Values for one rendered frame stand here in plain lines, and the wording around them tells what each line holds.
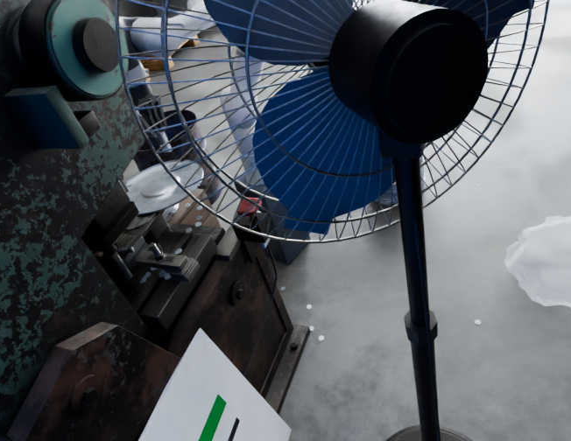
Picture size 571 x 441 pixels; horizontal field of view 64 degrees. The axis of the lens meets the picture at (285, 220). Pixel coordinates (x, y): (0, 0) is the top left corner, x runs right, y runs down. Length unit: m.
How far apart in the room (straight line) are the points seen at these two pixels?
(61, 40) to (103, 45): 0.07
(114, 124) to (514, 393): 1.45
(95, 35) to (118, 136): 0.28
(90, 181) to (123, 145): 0.12
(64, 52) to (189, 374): 0.82
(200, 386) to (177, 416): 0.10
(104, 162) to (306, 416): 1.11
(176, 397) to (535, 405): 1.11
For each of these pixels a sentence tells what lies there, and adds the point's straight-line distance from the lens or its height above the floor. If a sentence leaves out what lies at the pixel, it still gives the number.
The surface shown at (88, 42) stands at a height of 1.35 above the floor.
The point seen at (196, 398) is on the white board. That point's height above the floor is 0.48.
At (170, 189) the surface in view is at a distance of 1.47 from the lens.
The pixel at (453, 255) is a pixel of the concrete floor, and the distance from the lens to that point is 2.10.
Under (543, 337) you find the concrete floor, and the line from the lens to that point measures 1.88.
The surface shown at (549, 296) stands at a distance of 1.86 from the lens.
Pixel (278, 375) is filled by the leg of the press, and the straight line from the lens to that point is 1.80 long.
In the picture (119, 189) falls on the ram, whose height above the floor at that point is 0.94.
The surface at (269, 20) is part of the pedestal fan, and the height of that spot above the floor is 1.39.
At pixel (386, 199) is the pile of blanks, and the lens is 2.33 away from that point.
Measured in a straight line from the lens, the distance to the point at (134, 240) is 1.35.
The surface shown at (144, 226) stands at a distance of 1.38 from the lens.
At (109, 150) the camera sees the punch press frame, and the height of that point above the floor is 1.10.
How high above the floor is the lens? 1.54
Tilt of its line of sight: 40 degrees down
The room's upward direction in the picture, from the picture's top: 18 degrees counter-clockwise
